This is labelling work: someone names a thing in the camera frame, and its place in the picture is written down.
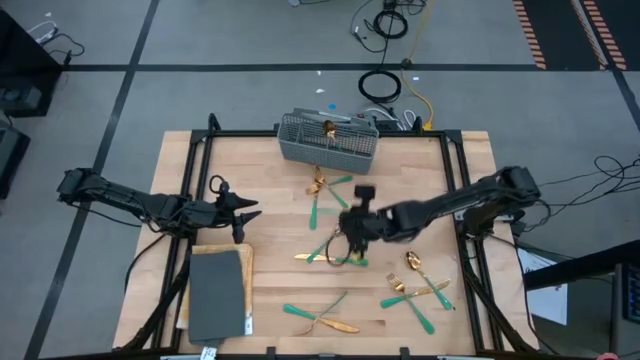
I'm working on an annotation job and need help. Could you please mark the yellow cable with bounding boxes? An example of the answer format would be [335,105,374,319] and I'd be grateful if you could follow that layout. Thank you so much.
[398,0,437,132]

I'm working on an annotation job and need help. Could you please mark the grey mesh cutlery basket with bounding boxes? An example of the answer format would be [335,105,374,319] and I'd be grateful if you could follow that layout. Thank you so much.
[276,106,380,176]

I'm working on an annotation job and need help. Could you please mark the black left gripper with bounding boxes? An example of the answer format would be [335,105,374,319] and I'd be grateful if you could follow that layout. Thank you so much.
[196,181,263,245]

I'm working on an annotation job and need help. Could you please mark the thin black cable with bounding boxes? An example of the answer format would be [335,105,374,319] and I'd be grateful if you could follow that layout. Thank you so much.
[42,32,86,67]

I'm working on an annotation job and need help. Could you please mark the black box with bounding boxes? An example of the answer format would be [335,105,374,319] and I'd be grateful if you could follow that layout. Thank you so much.
[0,124,32,200]

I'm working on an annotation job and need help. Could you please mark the dark grey power strip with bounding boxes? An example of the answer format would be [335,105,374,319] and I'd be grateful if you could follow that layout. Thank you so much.
[358,111,397,133]

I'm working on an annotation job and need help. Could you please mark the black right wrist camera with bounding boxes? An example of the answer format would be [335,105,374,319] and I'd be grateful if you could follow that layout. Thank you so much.
[353,185,378,212]

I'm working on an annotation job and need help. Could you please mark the grey device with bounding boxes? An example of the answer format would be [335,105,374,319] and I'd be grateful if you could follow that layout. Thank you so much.
[0,84,44,114]

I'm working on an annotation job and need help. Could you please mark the dark grey mat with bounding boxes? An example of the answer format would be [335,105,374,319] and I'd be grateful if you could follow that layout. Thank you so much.
[187,249,248,347]

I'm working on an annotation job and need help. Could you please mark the white looped cables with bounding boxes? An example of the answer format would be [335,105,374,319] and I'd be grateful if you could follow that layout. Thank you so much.
[364,106,419,130]

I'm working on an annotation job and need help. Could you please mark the black cabinet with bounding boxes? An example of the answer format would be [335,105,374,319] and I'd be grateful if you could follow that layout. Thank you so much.
[0,9,64,120]

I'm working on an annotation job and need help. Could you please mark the large coiled black cable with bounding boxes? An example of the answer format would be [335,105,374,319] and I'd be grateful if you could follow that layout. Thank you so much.
[356,68,403,105]

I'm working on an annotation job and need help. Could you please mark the black cable white plug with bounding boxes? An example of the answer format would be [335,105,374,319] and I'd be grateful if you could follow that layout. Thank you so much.
[348,0,391,55]

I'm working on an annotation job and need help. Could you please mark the black desk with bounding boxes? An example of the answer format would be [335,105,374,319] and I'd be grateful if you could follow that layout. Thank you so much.
[522,238,640,292]

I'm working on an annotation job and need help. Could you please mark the black metal table frame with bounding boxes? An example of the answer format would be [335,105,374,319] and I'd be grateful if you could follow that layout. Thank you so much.
[113,112,540,360]

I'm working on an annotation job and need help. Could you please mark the small coiled black cable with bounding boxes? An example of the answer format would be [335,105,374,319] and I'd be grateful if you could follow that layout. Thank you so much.
[371,8,410,41]

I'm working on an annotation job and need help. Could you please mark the white paper sheet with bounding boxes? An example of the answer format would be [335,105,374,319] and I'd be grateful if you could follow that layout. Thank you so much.
[516,247,570,327]

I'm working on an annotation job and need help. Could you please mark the tangled black cables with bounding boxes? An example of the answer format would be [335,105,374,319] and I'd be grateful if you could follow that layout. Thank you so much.
[499,153,640,235]

